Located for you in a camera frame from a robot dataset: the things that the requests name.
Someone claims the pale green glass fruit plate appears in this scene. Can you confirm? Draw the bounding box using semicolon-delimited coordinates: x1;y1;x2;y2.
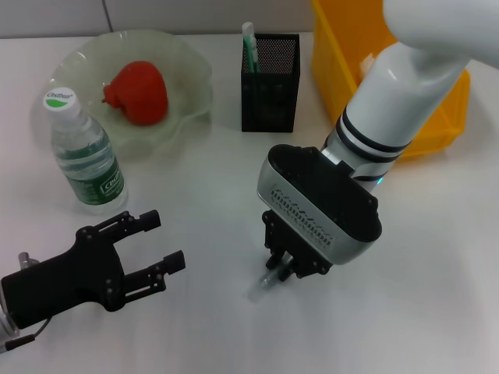
31;30;214;159

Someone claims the grey pen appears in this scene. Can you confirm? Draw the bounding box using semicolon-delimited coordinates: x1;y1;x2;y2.
248;252;293;304

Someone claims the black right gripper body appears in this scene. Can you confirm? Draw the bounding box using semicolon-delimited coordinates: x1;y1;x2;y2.
262;209;334;280

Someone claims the clear green-label water bottle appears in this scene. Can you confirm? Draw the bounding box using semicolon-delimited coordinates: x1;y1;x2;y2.
41;87;129;214

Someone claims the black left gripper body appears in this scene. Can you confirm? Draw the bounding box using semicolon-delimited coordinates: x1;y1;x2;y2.
0;224;126;330

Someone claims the mint green pen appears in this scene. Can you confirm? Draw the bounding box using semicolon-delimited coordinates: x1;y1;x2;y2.
241;22;261;74

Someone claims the left gripper thin black cable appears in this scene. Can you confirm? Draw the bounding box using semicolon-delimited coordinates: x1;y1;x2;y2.
2;317;52;351

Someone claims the yellow plastic bin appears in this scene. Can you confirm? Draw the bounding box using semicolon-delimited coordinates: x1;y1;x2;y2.
310;0;471;163

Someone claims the black mesh pen holder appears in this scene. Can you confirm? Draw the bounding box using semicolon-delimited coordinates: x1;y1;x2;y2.
240;33;301;132

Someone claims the red-orange fruit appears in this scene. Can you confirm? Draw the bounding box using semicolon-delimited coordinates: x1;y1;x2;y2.
102;60;169;126

